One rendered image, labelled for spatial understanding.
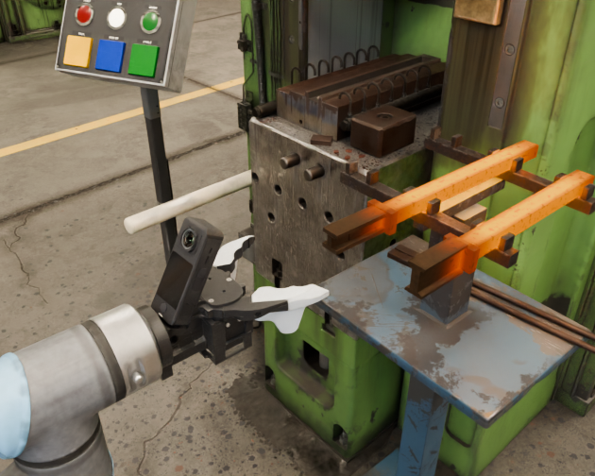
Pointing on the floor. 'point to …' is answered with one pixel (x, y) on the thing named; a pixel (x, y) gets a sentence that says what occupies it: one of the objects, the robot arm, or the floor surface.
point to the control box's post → (159, 161)
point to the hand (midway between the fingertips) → (290, 257)
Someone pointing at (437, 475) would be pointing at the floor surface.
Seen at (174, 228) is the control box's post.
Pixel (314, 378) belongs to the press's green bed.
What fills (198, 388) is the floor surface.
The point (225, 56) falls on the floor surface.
